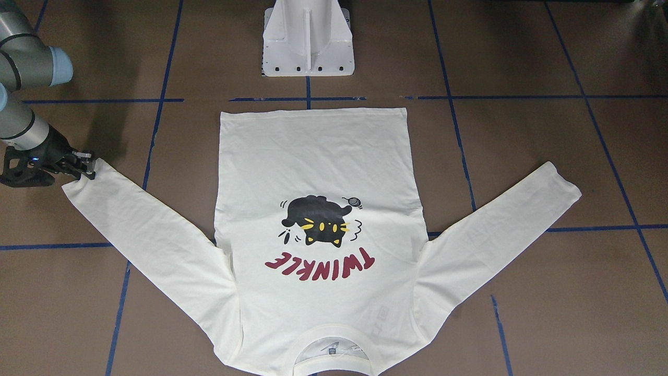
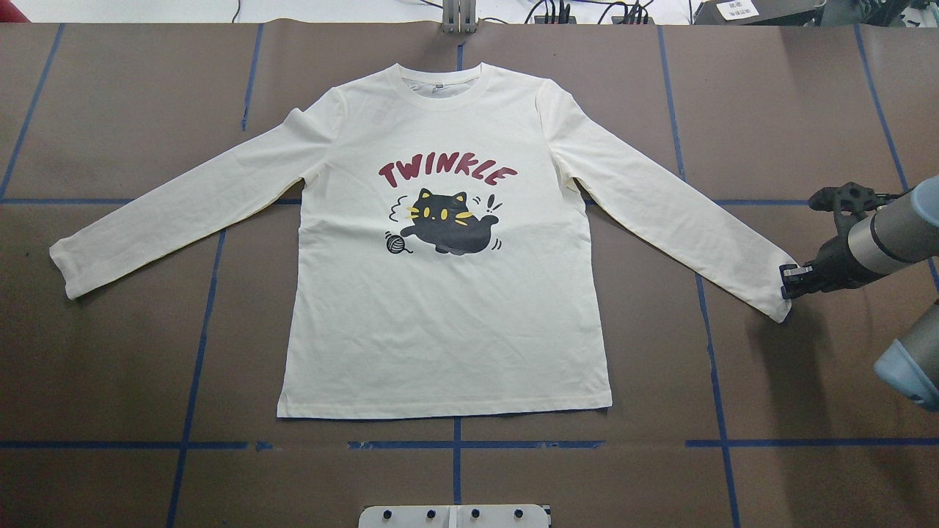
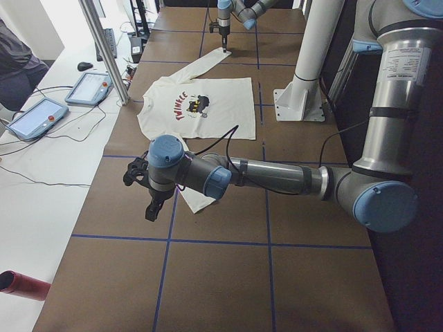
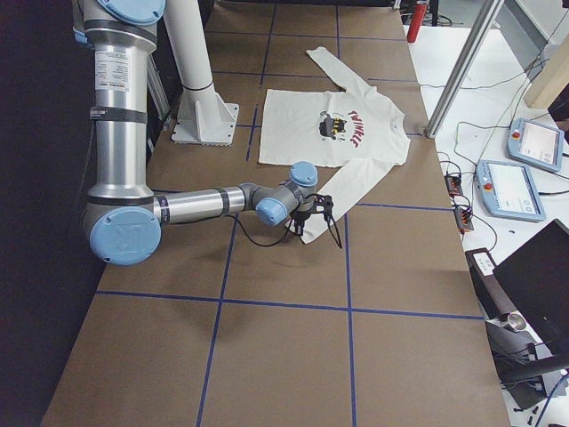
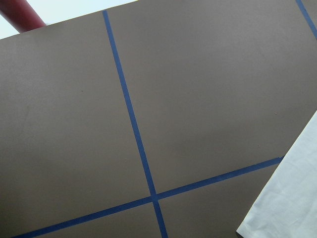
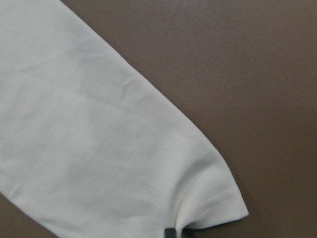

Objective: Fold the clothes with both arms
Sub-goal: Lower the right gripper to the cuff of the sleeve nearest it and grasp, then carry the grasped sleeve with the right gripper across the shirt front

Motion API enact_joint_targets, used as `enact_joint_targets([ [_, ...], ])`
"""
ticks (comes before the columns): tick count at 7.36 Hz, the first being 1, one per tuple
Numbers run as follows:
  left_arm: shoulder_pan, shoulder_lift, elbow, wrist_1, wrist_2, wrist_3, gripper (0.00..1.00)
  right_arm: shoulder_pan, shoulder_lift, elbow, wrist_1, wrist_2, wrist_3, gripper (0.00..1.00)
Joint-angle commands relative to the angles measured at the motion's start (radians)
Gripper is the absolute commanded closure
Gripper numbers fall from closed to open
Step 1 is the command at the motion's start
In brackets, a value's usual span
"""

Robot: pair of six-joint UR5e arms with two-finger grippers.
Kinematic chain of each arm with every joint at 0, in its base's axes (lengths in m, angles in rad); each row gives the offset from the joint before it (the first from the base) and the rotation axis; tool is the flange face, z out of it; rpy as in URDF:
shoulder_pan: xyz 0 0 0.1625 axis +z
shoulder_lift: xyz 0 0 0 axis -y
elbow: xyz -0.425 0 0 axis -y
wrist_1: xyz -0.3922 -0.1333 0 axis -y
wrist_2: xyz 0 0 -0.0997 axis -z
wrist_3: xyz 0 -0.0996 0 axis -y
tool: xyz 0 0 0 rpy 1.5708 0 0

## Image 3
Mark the red cylinder bottle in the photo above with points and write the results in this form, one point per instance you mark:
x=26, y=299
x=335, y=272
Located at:
x=14, y=283

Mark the black keyboard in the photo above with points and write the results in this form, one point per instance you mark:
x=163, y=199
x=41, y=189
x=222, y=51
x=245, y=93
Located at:
x=111, y=42

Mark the far teach pendant tablet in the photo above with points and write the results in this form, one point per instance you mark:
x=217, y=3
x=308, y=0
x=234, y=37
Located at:
x=89, y=90

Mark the aluminium frame post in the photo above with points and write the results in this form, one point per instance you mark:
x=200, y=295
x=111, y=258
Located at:
x=95, y=27

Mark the white mast base plate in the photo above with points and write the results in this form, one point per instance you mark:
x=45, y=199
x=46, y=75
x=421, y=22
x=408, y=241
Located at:
x=299, y=101

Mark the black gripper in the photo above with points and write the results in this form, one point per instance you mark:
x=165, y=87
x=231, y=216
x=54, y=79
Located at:
x=224, y=31
x=158, y=196

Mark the cream long-sleeve printed shirt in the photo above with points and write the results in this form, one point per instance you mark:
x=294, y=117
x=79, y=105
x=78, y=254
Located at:
x=184, y=105

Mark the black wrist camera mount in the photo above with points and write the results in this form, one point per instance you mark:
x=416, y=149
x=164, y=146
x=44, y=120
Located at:
x=213, y=26
x=137, y=171

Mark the black computer mouse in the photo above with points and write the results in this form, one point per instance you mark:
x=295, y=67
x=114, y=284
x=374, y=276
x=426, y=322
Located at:
x=83, y=66

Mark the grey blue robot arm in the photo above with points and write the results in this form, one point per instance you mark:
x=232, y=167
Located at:
x=246, y=15
x=374, y=188

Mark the teach pendant tablet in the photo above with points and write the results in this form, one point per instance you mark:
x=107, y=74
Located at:
x=89, y=90
x=38, y=119

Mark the seated person dark clothes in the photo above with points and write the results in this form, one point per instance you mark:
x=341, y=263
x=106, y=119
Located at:
x=21, y=71

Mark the black box white label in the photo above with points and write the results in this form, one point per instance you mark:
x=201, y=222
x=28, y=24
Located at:
x=137, y=45

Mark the near teach pendant tablet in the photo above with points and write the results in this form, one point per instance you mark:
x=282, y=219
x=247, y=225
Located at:
x=38, y=119

